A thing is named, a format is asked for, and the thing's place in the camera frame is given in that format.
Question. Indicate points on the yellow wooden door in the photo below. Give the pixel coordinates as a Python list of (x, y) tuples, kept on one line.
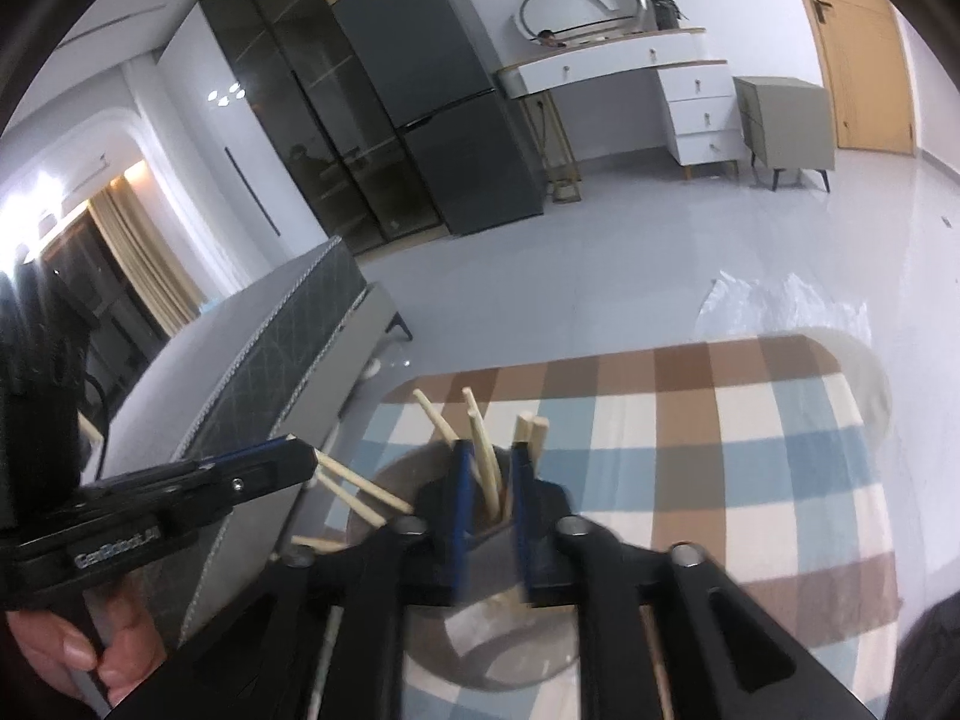
[(864, 66)]

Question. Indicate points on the chopstick in holder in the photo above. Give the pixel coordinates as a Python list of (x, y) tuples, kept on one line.
[(439, 423), (524, 428), (328, 464), (355, 505)]

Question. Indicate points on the gold metal stool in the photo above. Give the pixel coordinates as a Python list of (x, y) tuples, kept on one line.
[(551, 140)]

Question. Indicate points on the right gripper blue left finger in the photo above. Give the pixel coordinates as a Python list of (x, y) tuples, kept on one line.
[(323, 636)]

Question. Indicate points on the black glass cabinet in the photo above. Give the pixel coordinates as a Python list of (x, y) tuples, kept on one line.
[(318, 108)]

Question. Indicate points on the beige curtain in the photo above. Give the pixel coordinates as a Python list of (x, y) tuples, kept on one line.
[(163, 284)]

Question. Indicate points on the plaid checkered tablecloth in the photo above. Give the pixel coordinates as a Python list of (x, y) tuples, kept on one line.
[(753, 448)]

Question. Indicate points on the chopstick in holder right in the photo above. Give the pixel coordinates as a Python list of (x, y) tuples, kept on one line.
[(524, 428)]

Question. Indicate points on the dark grey refrigerator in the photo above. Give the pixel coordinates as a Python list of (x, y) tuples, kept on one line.
[(432, 64)]

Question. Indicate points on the white wardrobe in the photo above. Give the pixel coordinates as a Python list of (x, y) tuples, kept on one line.
[(242, 212)]

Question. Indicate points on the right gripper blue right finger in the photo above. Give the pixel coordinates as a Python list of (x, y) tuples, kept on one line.
[(661, 633)]

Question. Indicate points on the clear plastic bag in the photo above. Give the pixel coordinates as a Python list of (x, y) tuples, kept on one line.
[(735, 308)]

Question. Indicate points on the grey nightstand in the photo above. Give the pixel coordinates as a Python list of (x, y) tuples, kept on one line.
[(787, 125)]

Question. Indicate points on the grey white utensil holder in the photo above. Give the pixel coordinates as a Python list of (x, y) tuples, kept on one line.
[(491, 639)]

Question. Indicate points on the person's left hand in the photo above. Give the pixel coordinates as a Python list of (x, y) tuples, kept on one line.
[(55, 647)]

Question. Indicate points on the white dressing desk with drawers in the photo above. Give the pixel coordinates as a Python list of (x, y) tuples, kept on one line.
[(652, 90)]

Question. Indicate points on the grey mattress bed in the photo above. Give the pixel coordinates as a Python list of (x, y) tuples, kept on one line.
[(280, 357)]

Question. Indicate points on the chopstick in holder far left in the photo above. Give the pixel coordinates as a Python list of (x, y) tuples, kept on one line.
[(328, 464)]

